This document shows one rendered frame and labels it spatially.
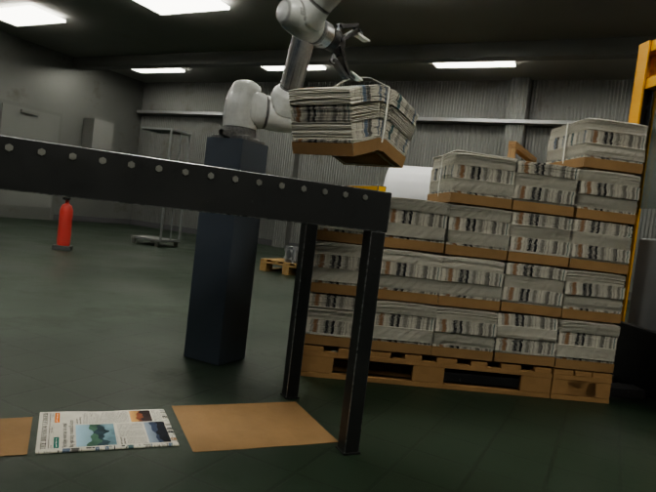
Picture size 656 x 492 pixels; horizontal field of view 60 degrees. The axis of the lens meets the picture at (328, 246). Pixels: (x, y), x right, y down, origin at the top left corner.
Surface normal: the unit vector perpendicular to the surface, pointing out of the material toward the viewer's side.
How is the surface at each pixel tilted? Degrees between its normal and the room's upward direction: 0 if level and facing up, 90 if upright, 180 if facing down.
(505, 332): 90
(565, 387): 90
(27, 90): 90
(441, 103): 90
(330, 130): 108
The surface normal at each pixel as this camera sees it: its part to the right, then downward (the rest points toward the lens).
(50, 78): 0.88, 0.13
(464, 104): -0.46, -0.01
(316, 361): 0.09, 0.06
